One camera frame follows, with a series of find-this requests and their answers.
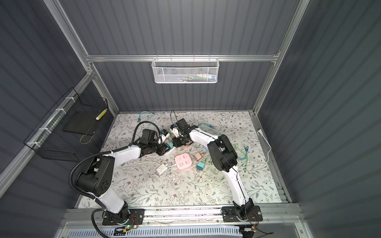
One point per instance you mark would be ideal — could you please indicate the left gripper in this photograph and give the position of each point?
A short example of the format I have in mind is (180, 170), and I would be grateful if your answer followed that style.
(163, 148)

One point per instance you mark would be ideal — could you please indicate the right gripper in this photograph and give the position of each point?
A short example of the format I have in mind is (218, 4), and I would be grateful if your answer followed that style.
(177, 145)

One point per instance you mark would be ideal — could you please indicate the pink power strip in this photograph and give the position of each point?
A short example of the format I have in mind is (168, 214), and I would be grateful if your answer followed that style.
(183, 161)

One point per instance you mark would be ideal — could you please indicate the teal USB charger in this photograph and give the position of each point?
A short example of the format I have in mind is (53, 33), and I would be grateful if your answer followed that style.
(200, 166)

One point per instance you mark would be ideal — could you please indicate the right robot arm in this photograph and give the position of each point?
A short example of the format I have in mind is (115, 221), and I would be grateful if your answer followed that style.
(223, 155)

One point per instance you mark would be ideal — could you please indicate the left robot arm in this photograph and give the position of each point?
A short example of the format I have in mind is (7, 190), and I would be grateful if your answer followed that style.
(92, 177)

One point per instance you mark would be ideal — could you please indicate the white power adapter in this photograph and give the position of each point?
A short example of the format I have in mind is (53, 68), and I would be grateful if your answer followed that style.
(161, 169)

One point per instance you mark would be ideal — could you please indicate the white wire basket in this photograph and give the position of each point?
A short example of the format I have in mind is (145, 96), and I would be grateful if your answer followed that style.
(185, 72)

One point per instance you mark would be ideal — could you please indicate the black wire basket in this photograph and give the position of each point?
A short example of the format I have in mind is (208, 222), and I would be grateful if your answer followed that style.
(73, 131)

